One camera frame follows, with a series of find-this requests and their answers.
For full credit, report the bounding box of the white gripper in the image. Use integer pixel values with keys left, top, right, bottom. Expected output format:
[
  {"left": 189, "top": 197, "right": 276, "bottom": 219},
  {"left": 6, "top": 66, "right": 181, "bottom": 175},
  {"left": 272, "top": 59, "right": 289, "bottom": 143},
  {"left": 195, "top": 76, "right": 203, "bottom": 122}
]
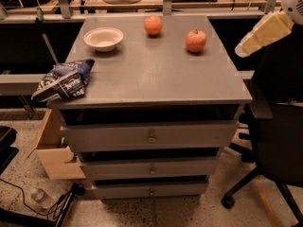
[{"left": 235, "top": 0, "right": 303, "bottom": 58}]

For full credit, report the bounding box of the red apple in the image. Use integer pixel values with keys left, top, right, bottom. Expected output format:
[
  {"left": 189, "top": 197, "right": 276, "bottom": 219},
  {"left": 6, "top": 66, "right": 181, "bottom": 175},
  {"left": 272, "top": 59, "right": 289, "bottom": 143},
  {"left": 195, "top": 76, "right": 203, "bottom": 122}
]
[{"left": 186, "top": 29, "right": 207, "bottom": 53}]

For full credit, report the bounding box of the blue chip bag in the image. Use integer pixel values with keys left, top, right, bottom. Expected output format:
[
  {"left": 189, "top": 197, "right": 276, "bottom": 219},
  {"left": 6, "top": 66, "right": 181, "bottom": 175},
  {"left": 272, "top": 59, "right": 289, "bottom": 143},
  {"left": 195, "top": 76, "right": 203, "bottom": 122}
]
[{"left": 31, "top": 59, "right": 95, "bottom": 102}]

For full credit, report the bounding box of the black office chair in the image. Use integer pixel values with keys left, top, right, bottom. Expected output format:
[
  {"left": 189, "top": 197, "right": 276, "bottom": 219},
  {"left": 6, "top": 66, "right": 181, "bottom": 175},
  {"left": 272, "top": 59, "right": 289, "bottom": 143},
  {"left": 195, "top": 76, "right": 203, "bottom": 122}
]
[{"left": 222, "top": 25, "right": 303, "bottom": 227}]

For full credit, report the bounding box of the orange fruit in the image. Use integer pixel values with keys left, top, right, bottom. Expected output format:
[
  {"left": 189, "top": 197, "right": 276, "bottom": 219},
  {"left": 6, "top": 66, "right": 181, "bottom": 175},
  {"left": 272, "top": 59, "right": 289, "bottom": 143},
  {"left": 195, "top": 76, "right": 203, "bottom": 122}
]
[{"left": 144, "top": 15, "right": 162, "bottom": 36}]

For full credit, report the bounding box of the grey drawer cabinet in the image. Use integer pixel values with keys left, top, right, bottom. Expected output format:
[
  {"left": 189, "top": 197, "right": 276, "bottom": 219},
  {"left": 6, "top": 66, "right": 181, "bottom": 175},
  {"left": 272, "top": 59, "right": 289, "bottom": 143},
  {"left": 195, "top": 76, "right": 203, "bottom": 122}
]
[{"left": 49, "top": 15, "right": 251, "bottom": 200}]

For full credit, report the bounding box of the white bowl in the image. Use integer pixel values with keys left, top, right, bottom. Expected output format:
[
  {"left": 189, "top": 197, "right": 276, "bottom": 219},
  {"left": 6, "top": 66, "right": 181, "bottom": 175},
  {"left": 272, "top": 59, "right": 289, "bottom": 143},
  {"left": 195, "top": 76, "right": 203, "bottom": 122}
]
[{"left": 83, "top": 27, "right": 124, "bottom": 52}]

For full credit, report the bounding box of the cardboard box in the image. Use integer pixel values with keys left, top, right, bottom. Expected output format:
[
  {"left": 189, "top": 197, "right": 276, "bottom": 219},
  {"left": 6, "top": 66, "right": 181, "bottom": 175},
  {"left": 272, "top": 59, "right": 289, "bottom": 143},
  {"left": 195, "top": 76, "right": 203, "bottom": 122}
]
[{"left": 27, "top": 109, "right": 85, "bottom": 180}]

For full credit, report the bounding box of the clear plastic bottle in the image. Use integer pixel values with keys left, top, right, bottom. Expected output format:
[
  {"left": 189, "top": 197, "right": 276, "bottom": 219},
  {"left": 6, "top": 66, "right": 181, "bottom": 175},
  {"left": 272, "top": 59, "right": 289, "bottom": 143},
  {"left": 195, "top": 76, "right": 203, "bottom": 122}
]
[{"left": 30, "top": 188, "right": 53, "bottom": 209}]

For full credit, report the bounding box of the black floor cable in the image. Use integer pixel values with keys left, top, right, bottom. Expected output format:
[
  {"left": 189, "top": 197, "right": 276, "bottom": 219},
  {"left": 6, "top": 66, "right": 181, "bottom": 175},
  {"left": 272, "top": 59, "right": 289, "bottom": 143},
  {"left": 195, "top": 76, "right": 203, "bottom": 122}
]
[{"left": 0, "top": 177, "right": 85, "bottom": 220}]

